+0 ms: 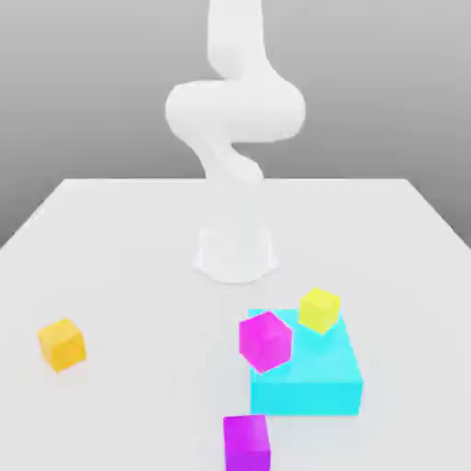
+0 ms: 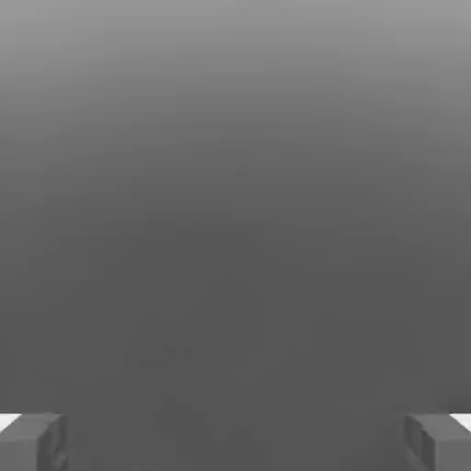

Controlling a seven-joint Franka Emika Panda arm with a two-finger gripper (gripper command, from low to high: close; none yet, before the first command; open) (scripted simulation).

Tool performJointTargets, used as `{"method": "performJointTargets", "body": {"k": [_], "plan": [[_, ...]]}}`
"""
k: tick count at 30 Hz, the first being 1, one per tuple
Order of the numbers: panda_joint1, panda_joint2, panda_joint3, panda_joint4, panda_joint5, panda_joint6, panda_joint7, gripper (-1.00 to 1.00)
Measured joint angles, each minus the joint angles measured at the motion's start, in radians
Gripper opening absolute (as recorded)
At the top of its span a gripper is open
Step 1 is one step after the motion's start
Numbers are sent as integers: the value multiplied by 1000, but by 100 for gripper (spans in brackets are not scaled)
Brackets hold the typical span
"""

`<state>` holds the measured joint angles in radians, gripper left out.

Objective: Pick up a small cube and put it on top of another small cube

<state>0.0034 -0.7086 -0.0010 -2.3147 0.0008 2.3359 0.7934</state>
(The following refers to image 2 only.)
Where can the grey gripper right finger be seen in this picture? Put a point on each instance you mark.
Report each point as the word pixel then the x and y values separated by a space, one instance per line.
pixel 443 441

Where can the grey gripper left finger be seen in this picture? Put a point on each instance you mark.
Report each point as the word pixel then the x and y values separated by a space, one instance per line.
pixel 27 441

